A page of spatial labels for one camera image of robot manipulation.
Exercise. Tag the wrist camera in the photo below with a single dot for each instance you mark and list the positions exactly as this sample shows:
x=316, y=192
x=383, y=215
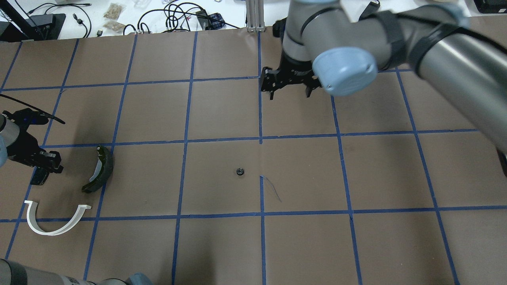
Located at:
x=26, y=117
x=278, y=28

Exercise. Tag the black power adapter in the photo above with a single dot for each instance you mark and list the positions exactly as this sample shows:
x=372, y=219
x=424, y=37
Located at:
x=370, y=10

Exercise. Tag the black monitor stand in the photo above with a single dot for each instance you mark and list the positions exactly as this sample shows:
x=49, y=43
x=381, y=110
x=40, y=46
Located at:
x=18, y=27

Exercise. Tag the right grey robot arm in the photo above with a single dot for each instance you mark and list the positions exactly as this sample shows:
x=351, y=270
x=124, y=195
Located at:
x=321, y=48

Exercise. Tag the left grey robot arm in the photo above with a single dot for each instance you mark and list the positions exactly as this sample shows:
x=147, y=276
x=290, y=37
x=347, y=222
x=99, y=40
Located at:
x=9, y=133

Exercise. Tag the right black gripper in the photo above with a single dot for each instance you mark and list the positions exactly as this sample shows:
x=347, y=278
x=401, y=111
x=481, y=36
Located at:
x=292, y=67

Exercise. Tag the aluminium frame post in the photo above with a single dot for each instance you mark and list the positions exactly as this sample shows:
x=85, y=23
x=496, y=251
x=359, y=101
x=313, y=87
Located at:
x=255, y=16

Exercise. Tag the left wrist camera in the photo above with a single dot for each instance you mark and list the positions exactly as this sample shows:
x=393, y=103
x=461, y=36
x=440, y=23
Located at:
x=26, y=117

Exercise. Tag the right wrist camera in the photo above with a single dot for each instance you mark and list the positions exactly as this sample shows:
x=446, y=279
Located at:
x=278, y=28

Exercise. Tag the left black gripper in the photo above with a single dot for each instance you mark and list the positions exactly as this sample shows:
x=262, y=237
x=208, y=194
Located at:
x=21, y=147

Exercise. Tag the green brake shoe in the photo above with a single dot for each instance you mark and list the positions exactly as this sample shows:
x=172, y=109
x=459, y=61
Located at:
x=102, y=172

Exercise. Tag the black brake pad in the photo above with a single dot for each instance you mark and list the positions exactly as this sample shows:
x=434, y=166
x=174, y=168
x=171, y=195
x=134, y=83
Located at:
x=39, y=176

